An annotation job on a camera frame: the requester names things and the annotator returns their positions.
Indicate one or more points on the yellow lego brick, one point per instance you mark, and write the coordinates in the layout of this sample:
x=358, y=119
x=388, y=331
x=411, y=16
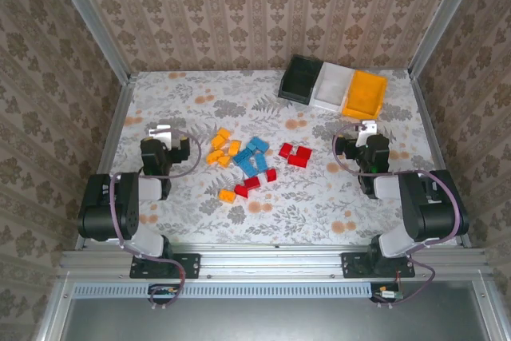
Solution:
x=234, y=147
x=223, y=133
x=215, y=156
x=218, y=141
x=226, y=195
x=224, y=161

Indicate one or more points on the red lego brick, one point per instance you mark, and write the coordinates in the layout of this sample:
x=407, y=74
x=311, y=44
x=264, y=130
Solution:
x=304, y=152
x=271, y=175
x=241, y=191
x=297, y=161
x=252, y=183
x=286, y=150

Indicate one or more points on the orange plastic bin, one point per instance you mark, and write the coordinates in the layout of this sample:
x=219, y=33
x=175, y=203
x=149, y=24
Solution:
x=365, y=95

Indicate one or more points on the white plastic bin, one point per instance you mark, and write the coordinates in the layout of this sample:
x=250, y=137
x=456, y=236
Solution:
x=333, y=87

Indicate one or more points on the blue lego brick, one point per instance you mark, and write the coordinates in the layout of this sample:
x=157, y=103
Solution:
x=249, y=168
x=250, y=148
x=241, y=157
x=260, y=143
x=260, y=162

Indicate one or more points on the black plastic bin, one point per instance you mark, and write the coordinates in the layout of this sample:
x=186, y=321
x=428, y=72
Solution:
x=299, y=81

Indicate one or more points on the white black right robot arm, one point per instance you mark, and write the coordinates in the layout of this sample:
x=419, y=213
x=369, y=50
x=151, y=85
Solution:
x=431, y=213

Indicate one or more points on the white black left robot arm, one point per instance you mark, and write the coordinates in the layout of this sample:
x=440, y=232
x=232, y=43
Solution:
x=104, y=205

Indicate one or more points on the floral tablecloth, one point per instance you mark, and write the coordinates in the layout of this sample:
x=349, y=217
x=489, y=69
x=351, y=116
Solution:
x=299, y=205

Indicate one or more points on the small connector board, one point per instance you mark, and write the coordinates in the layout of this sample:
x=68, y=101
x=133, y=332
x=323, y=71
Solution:
x=387, y=294
x=163, y=292

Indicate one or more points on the grey metal panel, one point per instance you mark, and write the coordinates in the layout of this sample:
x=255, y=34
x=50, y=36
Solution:
x=259, y=321

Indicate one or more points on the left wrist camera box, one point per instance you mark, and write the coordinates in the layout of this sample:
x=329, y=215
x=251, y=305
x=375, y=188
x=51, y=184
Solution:
x=160, y=134

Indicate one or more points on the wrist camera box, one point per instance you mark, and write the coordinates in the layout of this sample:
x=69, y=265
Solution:
x=160, y=134
x=366, y=131

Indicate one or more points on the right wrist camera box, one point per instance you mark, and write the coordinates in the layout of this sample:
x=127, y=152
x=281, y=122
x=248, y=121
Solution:
x=366, y=131

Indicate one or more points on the aluminium table side rail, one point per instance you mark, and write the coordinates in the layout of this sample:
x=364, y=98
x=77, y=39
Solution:
x=429, y=117
x=120, y=117

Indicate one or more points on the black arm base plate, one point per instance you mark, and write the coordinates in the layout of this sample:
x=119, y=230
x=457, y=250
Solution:
x=355, y=265
x=187, y=265

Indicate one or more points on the aluminium corner post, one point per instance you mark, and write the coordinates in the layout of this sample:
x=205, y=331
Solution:
x=88, y=17
x=447, y=17

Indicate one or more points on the aluminium lower frame bar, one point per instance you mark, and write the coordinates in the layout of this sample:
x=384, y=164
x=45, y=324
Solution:
x=491, y=309
x=50, y=313

